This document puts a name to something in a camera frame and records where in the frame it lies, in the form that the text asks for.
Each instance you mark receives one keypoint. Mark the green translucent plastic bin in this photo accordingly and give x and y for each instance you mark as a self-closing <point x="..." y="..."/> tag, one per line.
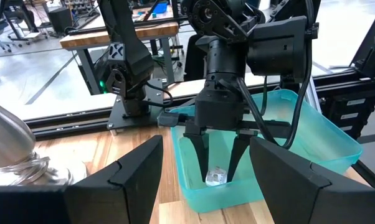
<point x="324" y="140"/>

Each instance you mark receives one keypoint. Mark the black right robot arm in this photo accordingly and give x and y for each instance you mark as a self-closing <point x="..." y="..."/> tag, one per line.
<point x="221" y="59"/>

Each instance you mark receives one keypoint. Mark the blue box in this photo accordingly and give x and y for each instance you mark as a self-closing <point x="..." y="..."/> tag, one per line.
<point x="160" y="7"/>

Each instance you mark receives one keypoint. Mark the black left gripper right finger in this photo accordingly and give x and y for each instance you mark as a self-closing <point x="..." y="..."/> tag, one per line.
<point x="299" y="193"/>

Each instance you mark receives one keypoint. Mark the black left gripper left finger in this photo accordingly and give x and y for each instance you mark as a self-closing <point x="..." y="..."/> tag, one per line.
<point x="112" y="193"/>

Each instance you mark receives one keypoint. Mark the black cabinet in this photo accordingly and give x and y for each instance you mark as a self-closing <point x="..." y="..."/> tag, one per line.
<point x="60" y="20"/>

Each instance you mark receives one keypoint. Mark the silver aluminium post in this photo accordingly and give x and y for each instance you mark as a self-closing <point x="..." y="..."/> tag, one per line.
<point x="313" y="93"/>

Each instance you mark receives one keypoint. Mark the wooden workbench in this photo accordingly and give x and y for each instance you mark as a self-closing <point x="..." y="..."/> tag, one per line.
<point x="119" y="35"/>

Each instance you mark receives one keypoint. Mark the white lamp with shade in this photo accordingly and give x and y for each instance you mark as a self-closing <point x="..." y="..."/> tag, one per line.
<point x="7" y="133"/>

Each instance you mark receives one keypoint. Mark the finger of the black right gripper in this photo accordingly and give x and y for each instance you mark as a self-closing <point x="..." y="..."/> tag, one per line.
<point x="200" y="149"/>
<point x="239" y="149"/>

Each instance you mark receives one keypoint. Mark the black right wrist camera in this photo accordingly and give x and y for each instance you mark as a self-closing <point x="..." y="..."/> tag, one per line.
<point x="274" y="49"/>

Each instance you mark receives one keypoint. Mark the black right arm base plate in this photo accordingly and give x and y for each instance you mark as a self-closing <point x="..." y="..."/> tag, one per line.
<point x="134" y="119"/>

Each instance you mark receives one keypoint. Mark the black controller box stack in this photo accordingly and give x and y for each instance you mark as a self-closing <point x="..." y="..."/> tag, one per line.
<point x="352" y="112"/>

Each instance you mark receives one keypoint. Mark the black aluminium frame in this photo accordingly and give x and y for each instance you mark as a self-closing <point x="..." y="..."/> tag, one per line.
<point x="69" y="127"/>

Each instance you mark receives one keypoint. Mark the office chair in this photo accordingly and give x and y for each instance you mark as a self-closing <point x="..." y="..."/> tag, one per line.
<point x="0" y="34"/>

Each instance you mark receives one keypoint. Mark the purple white plug adapter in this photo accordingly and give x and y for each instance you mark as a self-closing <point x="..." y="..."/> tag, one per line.
<point x="217" y="177"/>

